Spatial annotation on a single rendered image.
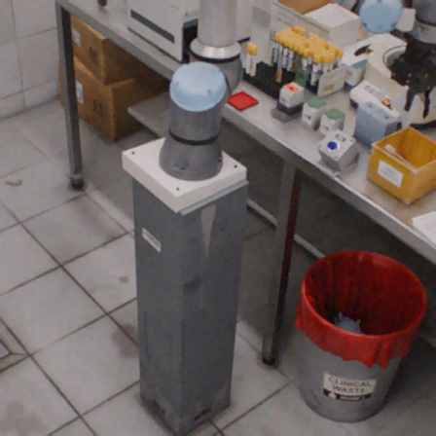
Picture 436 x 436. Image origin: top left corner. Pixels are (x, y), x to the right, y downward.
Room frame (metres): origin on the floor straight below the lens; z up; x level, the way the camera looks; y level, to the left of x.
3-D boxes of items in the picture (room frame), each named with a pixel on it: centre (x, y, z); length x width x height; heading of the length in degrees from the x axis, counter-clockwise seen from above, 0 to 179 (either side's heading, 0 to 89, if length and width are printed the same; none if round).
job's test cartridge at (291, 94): (1.79, -0.18, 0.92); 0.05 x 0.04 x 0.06; 129
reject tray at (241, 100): (1.84, -0.06, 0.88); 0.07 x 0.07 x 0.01; 42
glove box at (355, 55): (2.04, -0.43, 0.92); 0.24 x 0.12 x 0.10; 132
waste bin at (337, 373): (1.59, -0.43, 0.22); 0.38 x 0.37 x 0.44; 42
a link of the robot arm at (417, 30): (1.53, -0.43, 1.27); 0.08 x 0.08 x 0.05
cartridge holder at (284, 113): (1.79, -0.18, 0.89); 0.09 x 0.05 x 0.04; 129
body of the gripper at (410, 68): (1.54, -0.43, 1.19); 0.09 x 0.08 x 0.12; 41
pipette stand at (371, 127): (1.66, -0.39, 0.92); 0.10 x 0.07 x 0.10; 37
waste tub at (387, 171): (1.52, -0.45, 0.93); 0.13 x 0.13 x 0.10; 41
